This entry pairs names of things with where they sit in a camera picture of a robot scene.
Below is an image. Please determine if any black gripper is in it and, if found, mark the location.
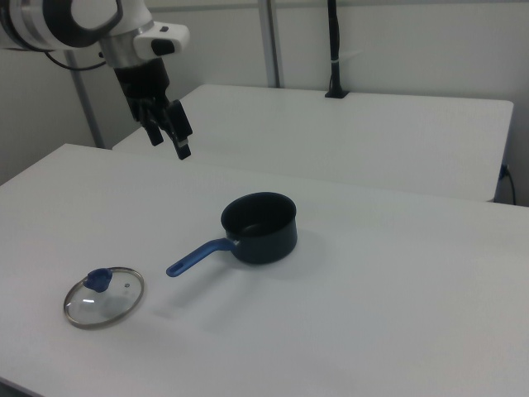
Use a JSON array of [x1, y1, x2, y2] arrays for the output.
[[112, 57, 194, 160]]

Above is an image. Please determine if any glass lid blue knob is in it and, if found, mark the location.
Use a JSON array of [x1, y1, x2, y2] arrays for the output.
[[62, 265, 146, 331]]

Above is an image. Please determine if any white zip tie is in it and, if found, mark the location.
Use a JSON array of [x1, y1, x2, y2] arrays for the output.
[[331, 49, 365, 65]]

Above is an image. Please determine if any black clamped pole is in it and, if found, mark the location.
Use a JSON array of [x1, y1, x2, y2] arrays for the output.
[[324, 0, 350, 99]]

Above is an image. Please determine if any thin aluminium frame post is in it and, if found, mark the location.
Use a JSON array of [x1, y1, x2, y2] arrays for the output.
[[64, 51, 105, 150]]

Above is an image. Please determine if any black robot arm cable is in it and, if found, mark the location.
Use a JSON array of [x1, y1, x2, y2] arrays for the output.
[[43, 48, 109, 72]]

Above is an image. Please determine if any wide aluminium frame post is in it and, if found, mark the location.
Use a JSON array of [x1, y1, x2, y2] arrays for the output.
[[257, 0, 287, 89]]

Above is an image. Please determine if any dark blue saucepan blue handle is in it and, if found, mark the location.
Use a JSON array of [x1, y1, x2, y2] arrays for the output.
[[165, 191, 299, 278]]

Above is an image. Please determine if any black cable blue plug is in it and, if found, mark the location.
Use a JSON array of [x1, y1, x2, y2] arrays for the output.
[[499, 164, 518, 205]]

